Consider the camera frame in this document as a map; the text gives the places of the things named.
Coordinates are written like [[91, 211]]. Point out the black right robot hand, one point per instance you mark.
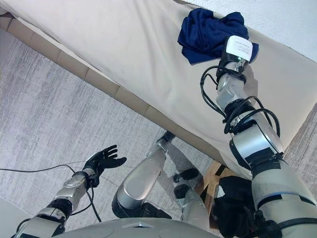
[[239, 48]]

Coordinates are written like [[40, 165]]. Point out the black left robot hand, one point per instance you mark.
[[104, 160]]

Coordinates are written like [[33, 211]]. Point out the blue garment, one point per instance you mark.
[[205, 34]]

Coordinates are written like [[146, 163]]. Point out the black garment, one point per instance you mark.
[[235, 198]]

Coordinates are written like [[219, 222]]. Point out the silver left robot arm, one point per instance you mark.
[[71, 183]]

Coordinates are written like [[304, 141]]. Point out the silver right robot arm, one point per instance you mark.
[[257, 138]]

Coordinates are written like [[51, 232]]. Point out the woven wooden basket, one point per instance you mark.
[[210, 181]]

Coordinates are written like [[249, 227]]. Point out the bed with beige cover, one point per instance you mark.
[[111, 37]]

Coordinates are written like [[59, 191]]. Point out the silver left robot leg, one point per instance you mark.
[[138, 181]]

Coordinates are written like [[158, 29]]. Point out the grey patterned rug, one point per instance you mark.
[[49, 111]]

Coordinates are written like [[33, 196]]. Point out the grey robot torso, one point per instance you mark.
[[138, 229]]

